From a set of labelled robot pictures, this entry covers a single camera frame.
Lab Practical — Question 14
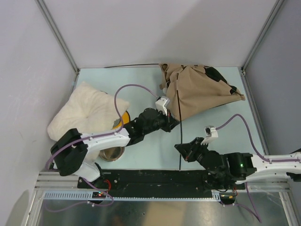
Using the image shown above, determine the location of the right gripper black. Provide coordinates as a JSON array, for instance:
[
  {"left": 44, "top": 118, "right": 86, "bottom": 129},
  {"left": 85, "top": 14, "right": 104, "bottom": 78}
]
[{"left": 174, "top": 137, "right": 207, "bottom": 163}]

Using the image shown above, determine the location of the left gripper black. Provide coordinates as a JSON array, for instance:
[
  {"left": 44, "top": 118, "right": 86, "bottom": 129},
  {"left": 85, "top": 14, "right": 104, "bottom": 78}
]
[{"left": 143, "top": 108, "right": 180, "bottom": 136}]

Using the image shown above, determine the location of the beige fabric pet tent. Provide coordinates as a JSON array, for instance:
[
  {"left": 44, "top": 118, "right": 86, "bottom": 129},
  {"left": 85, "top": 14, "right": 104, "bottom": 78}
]
[{"left": 159, "top": 63, "right": 246, "bottom": 121}]

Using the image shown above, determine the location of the black tent pole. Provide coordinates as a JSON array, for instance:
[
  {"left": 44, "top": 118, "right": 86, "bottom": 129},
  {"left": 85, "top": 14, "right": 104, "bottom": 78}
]
[
  {"left": 176, "top": 74, "right": 183, "bottom": 171},
  {"left": 104, "top": 63, "right": 159, "bottom": 69}
]

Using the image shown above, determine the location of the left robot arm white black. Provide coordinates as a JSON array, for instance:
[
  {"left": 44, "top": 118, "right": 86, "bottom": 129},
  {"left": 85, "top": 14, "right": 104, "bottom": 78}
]
[{"left": 50, "top": 108, "right": 180, "bottom": 188}]

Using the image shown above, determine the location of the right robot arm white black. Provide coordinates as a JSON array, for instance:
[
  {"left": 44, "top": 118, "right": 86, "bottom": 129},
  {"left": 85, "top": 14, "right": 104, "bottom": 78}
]
[{"left": 174, "top": 137, "right": 301, "bottom": 190}]

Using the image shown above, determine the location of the yellow pet bowl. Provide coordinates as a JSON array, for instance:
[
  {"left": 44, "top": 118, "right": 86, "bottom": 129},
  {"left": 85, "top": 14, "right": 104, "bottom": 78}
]
[{"left": 112, "top": 111, "right": 130, "bottom": 129}]

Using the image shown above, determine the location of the stainless steel pet bowl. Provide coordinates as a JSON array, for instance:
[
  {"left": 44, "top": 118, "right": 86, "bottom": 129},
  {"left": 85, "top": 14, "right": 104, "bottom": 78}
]
[{"left": 99, "top": 146, "right": 125, "bottom": 162}]

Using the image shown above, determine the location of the cream plush cushion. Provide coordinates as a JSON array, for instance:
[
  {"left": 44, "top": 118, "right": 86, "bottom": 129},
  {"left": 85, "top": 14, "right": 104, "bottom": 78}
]
[{"left": 47, "top": 81, "right": 130, "bottom": 163}]

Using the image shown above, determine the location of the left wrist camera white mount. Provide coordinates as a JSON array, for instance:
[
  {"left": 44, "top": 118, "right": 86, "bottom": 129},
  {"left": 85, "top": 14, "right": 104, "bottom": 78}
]
[{"left": 155, "top": 96, "right": 170, "bottom": 116}]

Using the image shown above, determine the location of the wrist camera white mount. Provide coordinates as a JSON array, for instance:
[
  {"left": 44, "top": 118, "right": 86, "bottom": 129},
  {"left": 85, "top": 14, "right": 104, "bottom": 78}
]
[
  {"left": 201, "top": 126, "right": 218, "bottom": 145},
  {"left": 155, "top": 96, "right": 170, "bottom": 116}
]

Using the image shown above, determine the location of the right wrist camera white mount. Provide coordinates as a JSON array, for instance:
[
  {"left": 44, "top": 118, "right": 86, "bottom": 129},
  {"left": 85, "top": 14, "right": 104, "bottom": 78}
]
[{"left": 201, "top": 126, "right": 218, "bottom": 145}]

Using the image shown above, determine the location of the white slotted cable duct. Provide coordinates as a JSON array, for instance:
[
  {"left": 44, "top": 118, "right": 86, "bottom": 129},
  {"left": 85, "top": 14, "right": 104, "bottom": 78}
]
[{"left": 43, "top": 191, "right": 235, "bottom": 202}]

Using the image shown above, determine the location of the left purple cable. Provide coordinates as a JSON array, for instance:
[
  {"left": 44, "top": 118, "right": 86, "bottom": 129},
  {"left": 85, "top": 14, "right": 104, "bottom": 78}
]
[{"left": 43, "top": 84, "right": 163, "bottom": 211}]

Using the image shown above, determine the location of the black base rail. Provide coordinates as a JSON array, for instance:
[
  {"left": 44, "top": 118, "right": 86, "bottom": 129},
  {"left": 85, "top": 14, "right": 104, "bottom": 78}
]
[{"left": 92, "top": 169, "right": 245, "bottom": 199}]

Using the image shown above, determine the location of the right aluminium frame post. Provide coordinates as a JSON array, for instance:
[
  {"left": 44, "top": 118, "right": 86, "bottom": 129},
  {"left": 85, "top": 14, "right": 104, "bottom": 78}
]
[{"left": 241, "top": 0, "right": 286, "bottom": 75}]

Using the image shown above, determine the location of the aluminium frame post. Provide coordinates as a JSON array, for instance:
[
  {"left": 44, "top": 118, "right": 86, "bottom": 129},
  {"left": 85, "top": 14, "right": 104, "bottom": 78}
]
[
  {"left": 241, "top": 0, "right": 286, "bottom": 75},
  {"left": 35, "top": 0, "right": 79, "bottom": 75}
]

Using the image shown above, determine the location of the left aluminium frame post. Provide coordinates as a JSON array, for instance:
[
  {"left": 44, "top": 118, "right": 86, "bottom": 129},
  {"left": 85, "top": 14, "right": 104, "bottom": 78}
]
[{"left": 35, "top": 0, "right": 79, "bottom": 75}]

